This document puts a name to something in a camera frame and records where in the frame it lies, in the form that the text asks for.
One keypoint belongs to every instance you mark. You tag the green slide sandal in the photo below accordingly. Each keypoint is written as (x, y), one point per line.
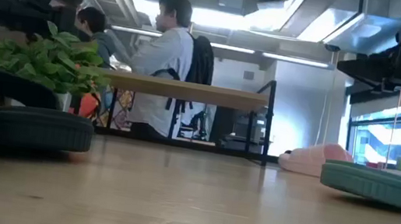
(371, 185)

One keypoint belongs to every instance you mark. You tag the pink slide sandal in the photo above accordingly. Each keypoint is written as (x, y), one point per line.
(311, 161)

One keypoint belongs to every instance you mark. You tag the black slide sandal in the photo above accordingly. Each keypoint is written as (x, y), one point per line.
(44, 129)

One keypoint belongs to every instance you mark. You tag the orange bag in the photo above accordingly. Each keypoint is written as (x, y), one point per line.
(88, 106)

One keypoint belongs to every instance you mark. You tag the wooden shelf with black frame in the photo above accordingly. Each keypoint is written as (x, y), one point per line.
(187, 91)

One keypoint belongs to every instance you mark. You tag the black metal rig frame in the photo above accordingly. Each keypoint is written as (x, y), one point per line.
(199, 147)

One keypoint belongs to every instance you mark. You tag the potted green plant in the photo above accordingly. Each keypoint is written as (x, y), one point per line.
(42, 62)

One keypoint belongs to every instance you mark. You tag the window with black frame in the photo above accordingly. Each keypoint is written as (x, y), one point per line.
(381, 137)

